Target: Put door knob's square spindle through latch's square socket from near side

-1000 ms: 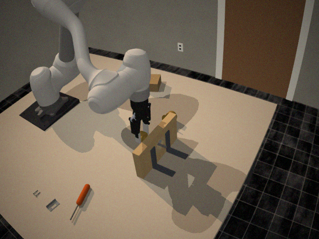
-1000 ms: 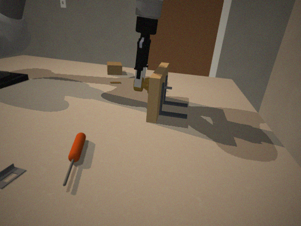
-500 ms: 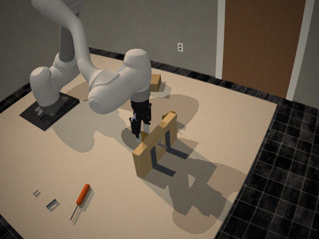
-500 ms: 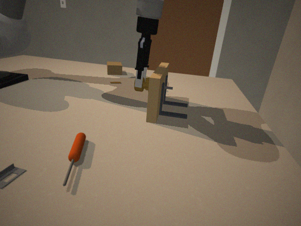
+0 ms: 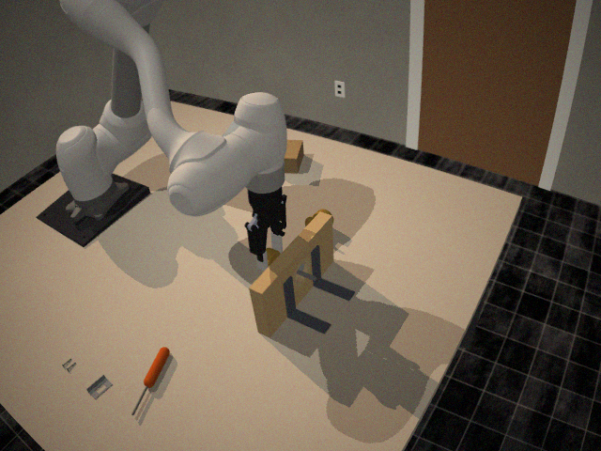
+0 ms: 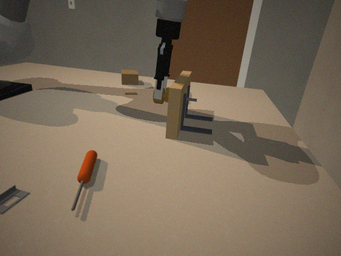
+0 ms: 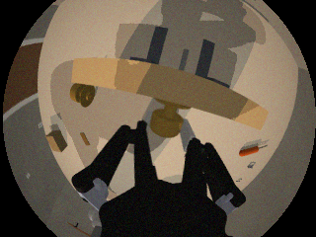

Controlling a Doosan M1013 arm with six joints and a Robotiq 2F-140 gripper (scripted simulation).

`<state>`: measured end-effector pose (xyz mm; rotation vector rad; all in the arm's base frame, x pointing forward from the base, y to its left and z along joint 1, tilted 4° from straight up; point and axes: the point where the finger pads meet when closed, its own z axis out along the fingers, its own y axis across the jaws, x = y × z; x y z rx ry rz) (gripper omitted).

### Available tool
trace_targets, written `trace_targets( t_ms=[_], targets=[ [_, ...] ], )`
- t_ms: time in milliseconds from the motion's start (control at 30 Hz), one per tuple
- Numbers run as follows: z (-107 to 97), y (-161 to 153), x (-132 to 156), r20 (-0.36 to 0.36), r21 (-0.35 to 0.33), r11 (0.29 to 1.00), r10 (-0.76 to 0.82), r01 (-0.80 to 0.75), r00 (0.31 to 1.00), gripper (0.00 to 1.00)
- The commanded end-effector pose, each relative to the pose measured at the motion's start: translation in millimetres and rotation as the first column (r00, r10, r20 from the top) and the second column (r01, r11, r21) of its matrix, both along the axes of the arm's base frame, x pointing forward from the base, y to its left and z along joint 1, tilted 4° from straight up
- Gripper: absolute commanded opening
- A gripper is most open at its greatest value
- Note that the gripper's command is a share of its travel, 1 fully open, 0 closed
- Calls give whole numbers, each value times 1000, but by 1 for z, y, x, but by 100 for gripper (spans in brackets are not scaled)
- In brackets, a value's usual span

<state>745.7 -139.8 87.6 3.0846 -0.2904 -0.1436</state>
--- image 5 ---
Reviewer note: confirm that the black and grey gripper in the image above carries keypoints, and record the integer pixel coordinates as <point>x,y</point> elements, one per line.
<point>269,210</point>

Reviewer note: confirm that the orange-handled screwdriver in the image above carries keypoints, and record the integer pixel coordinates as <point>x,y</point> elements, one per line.
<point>154,372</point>

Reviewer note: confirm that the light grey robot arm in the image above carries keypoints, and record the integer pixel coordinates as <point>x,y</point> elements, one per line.
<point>207,170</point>

